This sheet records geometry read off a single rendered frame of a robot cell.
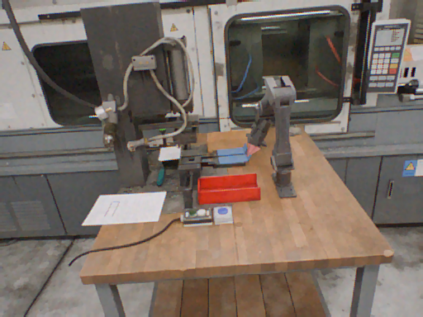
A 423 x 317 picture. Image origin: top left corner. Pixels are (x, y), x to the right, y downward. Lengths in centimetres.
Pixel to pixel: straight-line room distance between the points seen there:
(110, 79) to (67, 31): 85
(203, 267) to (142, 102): 69
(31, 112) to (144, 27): 131
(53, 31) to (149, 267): 156
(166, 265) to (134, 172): 56
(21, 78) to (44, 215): 102
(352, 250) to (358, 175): 128
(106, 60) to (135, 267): 77
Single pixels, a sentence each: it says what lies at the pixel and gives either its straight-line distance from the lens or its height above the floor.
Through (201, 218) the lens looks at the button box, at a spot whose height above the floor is 93.
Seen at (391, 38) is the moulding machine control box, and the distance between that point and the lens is 199.
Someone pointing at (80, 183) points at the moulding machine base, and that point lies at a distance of 249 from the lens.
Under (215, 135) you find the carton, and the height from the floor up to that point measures 95.
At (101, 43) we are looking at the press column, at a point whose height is 153.
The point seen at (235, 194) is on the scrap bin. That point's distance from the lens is 130.
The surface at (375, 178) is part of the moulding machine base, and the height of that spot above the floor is 47.
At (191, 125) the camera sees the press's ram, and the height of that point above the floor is 116.
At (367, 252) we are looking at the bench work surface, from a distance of 115.
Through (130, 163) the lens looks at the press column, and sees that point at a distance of 149.
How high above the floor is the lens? 164
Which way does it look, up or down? 26 degrees down
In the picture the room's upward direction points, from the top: 6 degrees counter-clockwise
